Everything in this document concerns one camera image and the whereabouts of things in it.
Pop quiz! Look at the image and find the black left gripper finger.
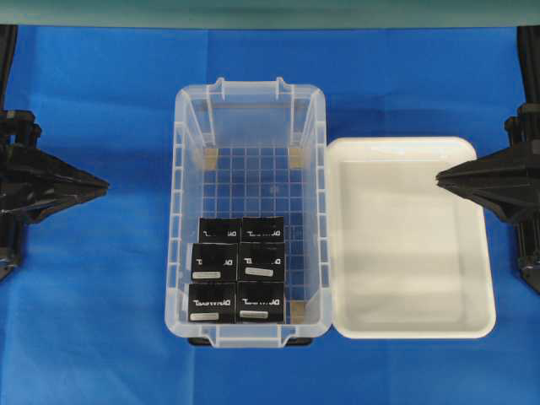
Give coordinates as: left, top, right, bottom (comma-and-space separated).
16, 145, 109, 188
12, 185, 108, 224

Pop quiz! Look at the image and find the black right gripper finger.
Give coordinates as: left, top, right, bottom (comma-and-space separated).
437, 180, 539, 224
436, 141, 539, 181

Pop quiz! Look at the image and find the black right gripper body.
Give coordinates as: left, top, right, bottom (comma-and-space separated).
504, 103, 540, 146

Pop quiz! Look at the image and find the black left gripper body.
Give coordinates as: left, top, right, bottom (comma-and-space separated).
1, 110, 41, 214

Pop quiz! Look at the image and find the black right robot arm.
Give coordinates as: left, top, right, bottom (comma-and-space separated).
436, 25, 539, 292

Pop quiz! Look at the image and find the black box back left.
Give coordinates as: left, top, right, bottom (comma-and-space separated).
198, 218, 242, 244

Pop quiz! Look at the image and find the black box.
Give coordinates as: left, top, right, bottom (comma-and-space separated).
237, 242, 286, 283
191, 243, 239, 283
198, 218, 242, 244
235, 282, 285, 324
241, 217, 284, 243
188, 283, 236, 324

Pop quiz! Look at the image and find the black box middle left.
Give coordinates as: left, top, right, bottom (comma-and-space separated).
191, 243, 239, 283

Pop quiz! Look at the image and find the black box front left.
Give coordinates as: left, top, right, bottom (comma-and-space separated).
188, 283, 236, 324

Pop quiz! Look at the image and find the black box back right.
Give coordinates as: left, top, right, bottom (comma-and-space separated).
241, 217, 284, 243

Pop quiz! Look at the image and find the clear plastic storage case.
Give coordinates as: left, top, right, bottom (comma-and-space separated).
165, 78, 332, 343

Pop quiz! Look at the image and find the black box middle right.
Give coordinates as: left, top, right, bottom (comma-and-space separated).
237, 242, 286, 283

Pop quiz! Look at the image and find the black box front right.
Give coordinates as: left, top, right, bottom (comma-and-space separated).
235, 282, 285, 324

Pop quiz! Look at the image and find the white plastic tray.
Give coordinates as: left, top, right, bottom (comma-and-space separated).
326, 137, 496, 339

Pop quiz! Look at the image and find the blue table cloth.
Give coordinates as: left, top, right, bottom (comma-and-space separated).
1, 26, 539, 404

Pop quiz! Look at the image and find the dark grey case latch handle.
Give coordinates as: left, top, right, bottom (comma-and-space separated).
187, 337, 313, 348

